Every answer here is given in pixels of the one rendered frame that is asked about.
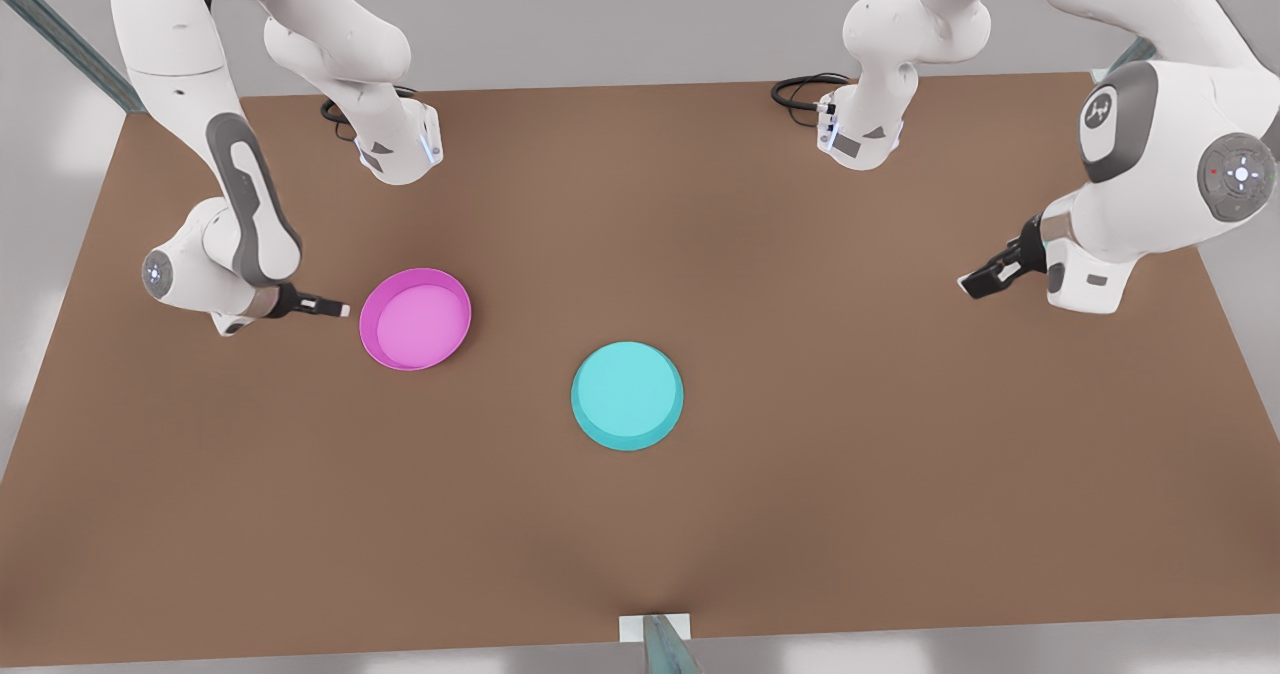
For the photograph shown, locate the pink plate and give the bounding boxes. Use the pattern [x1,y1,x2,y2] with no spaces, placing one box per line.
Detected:
[359,267,473,372]

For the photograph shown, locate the blue plate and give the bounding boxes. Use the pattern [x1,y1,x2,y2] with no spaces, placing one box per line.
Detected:
[571,342,686,453]

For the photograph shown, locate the black cable loop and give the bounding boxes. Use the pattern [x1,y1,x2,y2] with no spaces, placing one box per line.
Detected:
[771,73,854,131]
[320,84,421,143]

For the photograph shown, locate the silver frame post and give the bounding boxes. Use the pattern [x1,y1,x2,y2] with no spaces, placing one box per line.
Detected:
[641,614,704,674]
[0,0,147,115]

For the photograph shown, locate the white post foot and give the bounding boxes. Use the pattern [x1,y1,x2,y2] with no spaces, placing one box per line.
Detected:
[619,614,694,644]

